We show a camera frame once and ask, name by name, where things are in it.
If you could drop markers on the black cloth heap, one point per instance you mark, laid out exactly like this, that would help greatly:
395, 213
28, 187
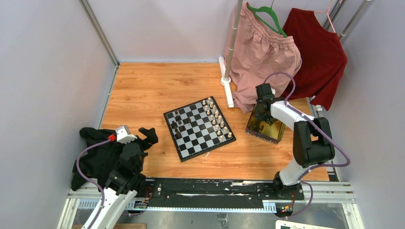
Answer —
98, 162

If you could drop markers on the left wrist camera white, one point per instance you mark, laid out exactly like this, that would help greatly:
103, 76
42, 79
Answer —
122, 135

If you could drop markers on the dark chess piece cluster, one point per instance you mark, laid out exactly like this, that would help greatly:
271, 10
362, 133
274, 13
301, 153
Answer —
180, 123

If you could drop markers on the dark red hanging shirt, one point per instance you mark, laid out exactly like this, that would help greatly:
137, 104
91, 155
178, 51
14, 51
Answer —
323, 59

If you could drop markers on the black white chess board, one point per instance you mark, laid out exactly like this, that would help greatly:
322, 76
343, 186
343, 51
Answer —
195, 144

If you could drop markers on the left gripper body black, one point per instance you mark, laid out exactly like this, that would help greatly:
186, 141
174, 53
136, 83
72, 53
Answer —
143, 146

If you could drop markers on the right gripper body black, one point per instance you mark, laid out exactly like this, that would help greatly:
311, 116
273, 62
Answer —
260, 115

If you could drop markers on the row of light chess pieces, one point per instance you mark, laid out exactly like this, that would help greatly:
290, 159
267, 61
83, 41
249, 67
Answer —
214, 122

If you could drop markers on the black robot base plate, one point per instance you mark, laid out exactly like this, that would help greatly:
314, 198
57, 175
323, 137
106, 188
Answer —
216, 195

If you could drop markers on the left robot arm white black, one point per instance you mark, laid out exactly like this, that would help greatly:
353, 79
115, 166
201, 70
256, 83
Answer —
125, 180

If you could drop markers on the white clothes rack stand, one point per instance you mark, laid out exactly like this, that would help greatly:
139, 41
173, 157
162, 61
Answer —
225, 63

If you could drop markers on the pink hanging shorts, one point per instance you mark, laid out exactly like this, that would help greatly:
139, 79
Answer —
260, 54

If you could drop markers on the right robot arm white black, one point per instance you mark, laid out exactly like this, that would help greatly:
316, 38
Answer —
311, 137

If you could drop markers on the yellow transparent piece tray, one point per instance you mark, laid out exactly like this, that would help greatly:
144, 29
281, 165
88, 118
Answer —
271, 133

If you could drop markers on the pink clothes hanger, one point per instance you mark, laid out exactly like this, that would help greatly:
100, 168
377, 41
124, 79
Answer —
327, 12

